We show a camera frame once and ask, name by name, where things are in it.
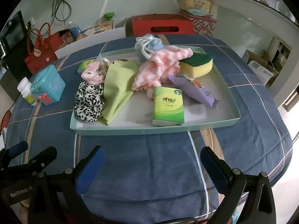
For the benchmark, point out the orange picture book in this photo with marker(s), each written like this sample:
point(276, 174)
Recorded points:
point(98, 28)

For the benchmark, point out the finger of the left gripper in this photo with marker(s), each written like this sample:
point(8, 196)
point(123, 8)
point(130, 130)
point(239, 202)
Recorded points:
point(40, 158)
point(10, 153)

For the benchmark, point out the green tissue pack in tray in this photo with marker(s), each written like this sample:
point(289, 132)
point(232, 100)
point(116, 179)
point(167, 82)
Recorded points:
point(168, 107)

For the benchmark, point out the light green tray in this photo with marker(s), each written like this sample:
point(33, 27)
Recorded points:
point(135, 118)

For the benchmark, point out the red cardboard box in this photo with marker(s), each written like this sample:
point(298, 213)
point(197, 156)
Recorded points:
point(161, 24)

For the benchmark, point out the yellow-green cloth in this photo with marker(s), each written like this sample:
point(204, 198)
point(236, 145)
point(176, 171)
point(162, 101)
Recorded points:
point(117, 88)

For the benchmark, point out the cardboard box on floor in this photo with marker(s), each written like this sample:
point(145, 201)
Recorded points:
point(263, 69)

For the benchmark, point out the red felt handbag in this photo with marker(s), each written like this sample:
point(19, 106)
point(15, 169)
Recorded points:
point(43, 52)

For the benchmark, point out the light blue face mask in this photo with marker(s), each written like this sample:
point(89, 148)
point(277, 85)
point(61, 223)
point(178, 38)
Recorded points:
point(147, 45)

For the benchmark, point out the green tissue pack on cloth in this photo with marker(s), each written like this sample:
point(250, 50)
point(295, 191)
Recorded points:
point(84, 65)

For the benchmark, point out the yellow green sponge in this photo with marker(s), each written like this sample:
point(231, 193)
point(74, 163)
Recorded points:
point(197, 65)

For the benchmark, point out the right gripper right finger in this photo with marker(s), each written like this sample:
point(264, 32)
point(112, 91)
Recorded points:
point(232, 183)

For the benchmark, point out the white storage box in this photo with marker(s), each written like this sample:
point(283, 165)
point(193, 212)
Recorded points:
point(118, 31)

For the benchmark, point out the pink doll toy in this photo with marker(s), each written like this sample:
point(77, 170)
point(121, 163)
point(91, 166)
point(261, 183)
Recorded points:
point(95, 72)

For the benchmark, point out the leopard print scrunchie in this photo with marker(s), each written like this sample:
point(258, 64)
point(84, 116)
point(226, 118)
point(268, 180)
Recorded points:
point(89, 102)

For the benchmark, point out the purple wipes packet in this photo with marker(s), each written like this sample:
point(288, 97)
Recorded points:
point(192, 88)

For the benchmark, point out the teal plastic container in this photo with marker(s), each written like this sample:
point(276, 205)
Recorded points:
point(48, 85)

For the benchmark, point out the pink checkered towel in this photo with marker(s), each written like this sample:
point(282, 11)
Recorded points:
point(161, 65)

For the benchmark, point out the beige wicker basket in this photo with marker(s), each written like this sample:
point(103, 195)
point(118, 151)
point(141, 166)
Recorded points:
point(202, 5)

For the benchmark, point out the white pill bottle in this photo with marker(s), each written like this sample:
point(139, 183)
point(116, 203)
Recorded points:
point(24, 89)

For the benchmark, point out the blue water bottle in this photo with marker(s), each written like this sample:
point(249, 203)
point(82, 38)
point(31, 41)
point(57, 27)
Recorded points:
point(74, 30)

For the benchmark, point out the red patterned box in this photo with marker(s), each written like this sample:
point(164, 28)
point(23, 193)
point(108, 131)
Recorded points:
point(204, 26)

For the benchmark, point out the black coffee machine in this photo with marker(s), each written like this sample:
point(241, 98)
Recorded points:
point(14, 51)

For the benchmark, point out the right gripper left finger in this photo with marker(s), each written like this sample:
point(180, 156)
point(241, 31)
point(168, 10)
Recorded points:
point(58, 198)

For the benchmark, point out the green dumbbell toy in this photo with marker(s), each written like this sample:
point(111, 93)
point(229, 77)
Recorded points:
point(109, 16)

